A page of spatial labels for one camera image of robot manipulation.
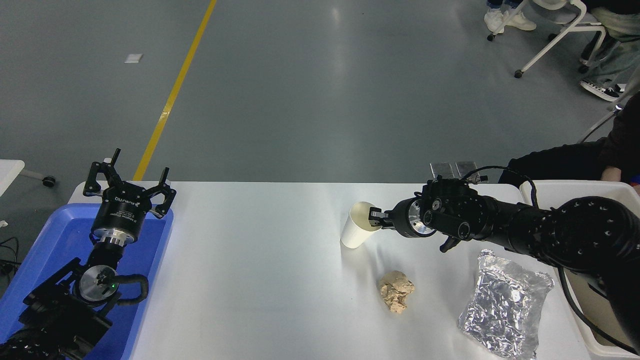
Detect crumpled tan paper ball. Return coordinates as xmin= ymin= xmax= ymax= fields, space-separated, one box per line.
xmin=378 ymin=270 xmax=416 ymax=315

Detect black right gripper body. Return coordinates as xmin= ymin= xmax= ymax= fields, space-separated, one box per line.
xmin=384 ymin=198 xmax=414 ymax=238

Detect grey chair frame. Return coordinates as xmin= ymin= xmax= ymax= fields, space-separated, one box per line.
xmin=577 ymin=65 xmax=640 ymax=144

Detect white paper cup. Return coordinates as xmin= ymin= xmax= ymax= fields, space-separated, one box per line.
xmin=340 ymin=201 xmax=384 ymax=250

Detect black caster wheel leg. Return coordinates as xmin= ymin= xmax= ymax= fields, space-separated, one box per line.
xmin=21 ymin=169 xmax=57 ymax=189

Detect white rolling chair frame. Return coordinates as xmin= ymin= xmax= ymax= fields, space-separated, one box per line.
xmin=487 ymin=0 xmax=608 ymax=79

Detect crumpled silver foil tray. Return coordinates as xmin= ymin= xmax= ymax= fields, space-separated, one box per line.
xmin=457 ymin=249 xmax=555 ymax=360

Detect seated person with black-white shoes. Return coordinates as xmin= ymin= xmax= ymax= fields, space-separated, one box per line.
xmin=579 ymin=0 xmax=640 ymax=102

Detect blue plastic tray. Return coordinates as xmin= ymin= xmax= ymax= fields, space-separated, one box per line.
xmin=0 ymin=202 xmax=175 ymax=360

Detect person with white shoes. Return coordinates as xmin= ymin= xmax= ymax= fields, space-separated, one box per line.
xmin=484 ymin=0 xmax=538 ymax=35

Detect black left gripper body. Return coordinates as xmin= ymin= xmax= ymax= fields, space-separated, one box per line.
xmin=91 ymin=182 xmax=153 ymax=236

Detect black floor cables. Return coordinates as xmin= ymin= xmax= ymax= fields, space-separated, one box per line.
xmin=0 ymin=236 xmax=21 ymax=278

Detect white side table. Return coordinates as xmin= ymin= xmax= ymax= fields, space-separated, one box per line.
xmin=0 ymin=159 xmax=26 ymax=199

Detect person in dark clothes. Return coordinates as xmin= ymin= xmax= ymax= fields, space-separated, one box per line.
xmin=497 ymin=92 xmax=640 ymax=184

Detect large pale plastic bin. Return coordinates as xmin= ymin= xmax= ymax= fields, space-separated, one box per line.
xmin=520 ymin=180 xmax=640 ymax=359

